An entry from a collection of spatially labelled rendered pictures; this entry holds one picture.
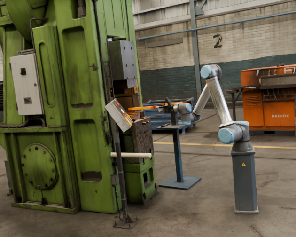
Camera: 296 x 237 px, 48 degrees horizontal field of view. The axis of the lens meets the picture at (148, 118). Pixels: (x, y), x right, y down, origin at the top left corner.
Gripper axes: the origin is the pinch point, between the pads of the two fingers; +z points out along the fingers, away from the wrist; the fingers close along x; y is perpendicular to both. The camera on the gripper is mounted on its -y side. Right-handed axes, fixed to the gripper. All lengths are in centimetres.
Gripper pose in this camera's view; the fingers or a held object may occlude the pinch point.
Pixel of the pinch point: (157, 106)
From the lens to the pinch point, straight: 348.5
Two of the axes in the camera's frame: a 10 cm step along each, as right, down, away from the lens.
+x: 4.4, -1.6, 8.9
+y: 0.8, 9.9, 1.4
